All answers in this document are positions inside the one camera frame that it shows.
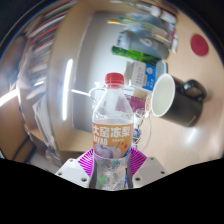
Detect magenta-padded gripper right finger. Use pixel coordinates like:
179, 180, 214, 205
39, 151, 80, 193
127, 146, 169, 189

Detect black mug white inside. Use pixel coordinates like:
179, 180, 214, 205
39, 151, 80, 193
151, 73, 208, 128

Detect white desk lamp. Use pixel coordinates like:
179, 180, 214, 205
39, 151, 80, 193
61, 58, 101, 122

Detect magenta pouch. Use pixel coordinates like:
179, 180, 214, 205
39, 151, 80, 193
128, 95, 148, 113

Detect grey blue water bottle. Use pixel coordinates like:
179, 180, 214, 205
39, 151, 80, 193
117, 30, 172, 60

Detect clear drink bottle red cap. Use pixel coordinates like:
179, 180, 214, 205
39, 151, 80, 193
89, 72, 135, 192

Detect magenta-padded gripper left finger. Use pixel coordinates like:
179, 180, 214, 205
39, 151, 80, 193
54, 148, 96, 189

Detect white ceiling tube light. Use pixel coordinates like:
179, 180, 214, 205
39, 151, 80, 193
0, 88, 20, 108

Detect light blue hairbrush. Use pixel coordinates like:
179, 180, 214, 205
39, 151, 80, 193
154, 59, 168, 81

